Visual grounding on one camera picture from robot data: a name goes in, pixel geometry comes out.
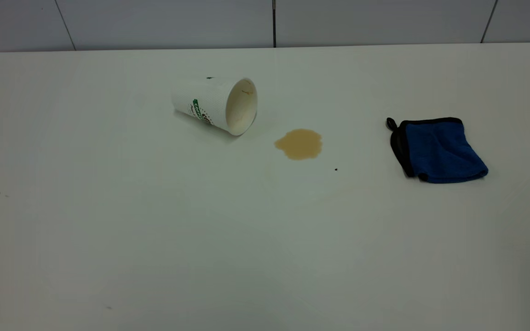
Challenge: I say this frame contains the white paper coffee cup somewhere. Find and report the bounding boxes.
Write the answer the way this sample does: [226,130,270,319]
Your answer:
[171,77,259,137]

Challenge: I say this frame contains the blue microfibre cloth black trim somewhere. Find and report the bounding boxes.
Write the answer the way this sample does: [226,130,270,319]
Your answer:
[386,117,489,184]

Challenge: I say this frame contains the brown coffee spill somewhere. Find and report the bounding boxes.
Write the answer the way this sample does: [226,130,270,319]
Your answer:
[274,128,323,161]

